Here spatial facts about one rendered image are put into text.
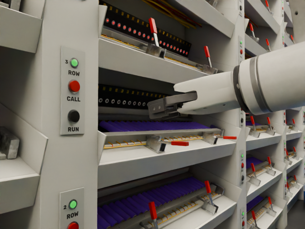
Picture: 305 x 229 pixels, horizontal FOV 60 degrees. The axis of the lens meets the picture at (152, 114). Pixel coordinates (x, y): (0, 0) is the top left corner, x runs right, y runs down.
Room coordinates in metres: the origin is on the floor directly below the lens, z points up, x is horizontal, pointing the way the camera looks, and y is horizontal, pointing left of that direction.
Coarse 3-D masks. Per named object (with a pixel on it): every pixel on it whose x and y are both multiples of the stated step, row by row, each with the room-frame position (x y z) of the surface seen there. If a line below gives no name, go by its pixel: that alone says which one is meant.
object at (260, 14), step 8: (248, 0) 1.06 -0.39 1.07; (256, 0) 1.11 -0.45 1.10; (248, 8) 1.26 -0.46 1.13; (256, 8) 1.14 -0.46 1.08; (264, 8) 1.20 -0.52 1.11; (248, 16) 1.39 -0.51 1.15; (256, 16) 1.35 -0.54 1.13; (264, 16) 1.23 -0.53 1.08; (272, 16) 1.31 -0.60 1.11; (248, 24) 1.43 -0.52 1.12; (256, 24) 1.50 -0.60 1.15; (264, 24) 1.46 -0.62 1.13; (272, 24) 1.35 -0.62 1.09; (280, 24) 1.45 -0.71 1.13
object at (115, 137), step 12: (108, 132) 0.51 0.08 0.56; (120, 132) 0.53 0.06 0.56; (132, 132) 0.56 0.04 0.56; (144, 132) 0.59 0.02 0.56; (156, 132) 0.62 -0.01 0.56; (168, 132) 0.65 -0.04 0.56; (180, 132) 0.69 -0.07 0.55; (192, 132) 0.75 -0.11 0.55; (216, 132) 0.88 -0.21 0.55; (120, 144) 0.50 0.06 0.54
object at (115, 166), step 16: (112, 112) 0.67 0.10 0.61; (128, 112) 0.72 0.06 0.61; (144, 112) 0.77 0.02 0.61; (224, 128) 0.92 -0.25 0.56; (240, 128) 0.88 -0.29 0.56; (192, 144) 0.70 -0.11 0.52; (208, 144) 0.75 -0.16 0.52; (224, 144) 0.81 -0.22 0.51; (112, 160) 0.45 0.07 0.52; (128, 160) 0.47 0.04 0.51; (144, 160) 0.51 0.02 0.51; (160, 160) 0.55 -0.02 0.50; (176, 160) 0.61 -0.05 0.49; (192, 160) 0.68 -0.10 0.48; (208, 160) 0.76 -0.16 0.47; (112, 176) 0.45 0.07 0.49; (128, 176) 0.49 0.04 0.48; (144, 176) 0.53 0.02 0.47
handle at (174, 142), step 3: (159, 138) 0.56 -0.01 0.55; (159, 141) 0.56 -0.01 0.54; (162, 141) 0.56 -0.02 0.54; (165, 141) 0.56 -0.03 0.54; (171, 141) 0.54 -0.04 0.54; (174, 141) 0.53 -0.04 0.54; (177, 141) 0.53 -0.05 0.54; (180, 141) 0.53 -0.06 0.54; (183, 141) 0.53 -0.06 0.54; (171, 144) 0.54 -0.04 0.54; (174, 144) 0.53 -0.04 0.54; (177, 144) 0.53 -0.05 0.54; (180, 144) 0.53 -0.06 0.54; (183, 144) 0.52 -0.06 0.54; (186, 144) 0.52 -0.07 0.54
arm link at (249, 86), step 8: (256, 56) 0.37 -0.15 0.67; (240, 64) 0.38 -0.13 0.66; (248, 64) 0.36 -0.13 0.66; (256, 64) 0.36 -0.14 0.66; (240, 72) 0.37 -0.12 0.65; (248, 72) 0.36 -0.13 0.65; (256, 72) 0.35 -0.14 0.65; (240, 80) 0.36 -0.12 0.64; (248, 80) 0.36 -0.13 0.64; (256, 80) 0.35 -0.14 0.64; (240, 88) 0.37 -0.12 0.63; (248, 88) 0.36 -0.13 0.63; (256, 88) 0.35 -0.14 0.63; (248, 96) 0.36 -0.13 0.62; (256, 96) 0.35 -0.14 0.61; (248, 104) 0.37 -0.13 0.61; (256, 104) 0.36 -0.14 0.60; (264, 104) 0.36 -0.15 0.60; (256, 112) 0.38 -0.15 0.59; (264, 112) 0.37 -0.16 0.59
